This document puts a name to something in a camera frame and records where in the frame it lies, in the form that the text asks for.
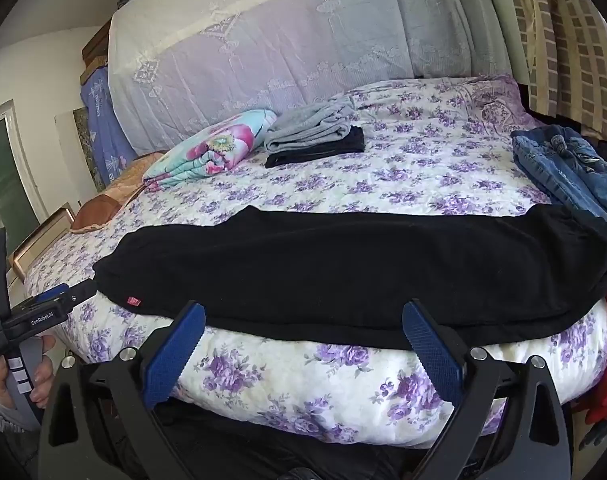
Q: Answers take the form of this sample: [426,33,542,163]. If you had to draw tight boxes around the folded dark pants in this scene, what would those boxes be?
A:
[264,126,367,169]

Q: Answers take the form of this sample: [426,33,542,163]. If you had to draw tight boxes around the window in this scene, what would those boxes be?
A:
[0,100,41,256]

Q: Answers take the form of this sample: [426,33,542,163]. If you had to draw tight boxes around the blue printed cloth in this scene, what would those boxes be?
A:
[80,67,139,191]

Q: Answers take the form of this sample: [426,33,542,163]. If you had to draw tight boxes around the brown pillow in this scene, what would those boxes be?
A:
[70,151,169,235]

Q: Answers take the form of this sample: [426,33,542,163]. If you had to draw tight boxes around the white lace cover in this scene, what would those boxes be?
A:
[107,0,514,158]

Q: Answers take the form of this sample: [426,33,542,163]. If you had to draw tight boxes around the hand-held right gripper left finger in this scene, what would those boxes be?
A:
[38,300,206,480]

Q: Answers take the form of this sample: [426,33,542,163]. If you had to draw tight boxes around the marbled panel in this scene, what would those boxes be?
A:
[72,107,105,193]

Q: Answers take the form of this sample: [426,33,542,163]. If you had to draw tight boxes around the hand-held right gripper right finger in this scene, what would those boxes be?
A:
[402,300,571,480]

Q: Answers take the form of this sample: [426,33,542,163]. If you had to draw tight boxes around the folded grey pants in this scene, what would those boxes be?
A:
[263,95,357,153]

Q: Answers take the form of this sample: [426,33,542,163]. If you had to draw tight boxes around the purple floral bedspread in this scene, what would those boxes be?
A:
[23,77,607,441]

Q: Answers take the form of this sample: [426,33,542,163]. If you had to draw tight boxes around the folded teal floral quilt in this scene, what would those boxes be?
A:
[143,109,279,192]

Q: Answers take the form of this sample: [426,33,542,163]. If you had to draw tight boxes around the blue jeans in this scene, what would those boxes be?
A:
[511,125,607,251]

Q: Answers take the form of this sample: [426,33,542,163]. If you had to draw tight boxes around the beige checked curtain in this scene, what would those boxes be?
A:
[498,0,607,126]

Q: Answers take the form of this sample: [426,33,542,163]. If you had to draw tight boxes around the black pants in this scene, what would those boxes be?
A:
[90,204,607,351]

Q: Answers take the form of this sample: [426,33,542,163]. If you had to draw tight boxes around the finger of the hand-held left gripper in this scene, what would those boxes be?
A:
[30,277,100,311]

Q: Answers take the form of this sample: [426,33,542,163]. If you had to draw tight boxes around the brown box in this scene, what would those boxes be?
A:
[80,22,115,83]

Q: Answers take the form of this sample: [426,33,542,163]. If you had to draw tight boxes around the person's left hand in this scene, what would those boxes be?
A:
[0,335,58,411]

